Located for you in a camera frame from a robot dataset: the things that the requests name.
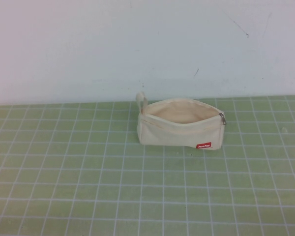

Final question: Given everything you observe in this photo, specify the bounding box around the green grid cutting mat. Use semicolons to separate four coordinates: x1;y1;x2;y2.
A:
0;93;295;236

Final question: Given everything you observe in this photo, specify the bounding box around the cream canvas pencil case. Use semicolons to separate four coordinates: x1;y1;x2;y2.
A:
136;91;228;150

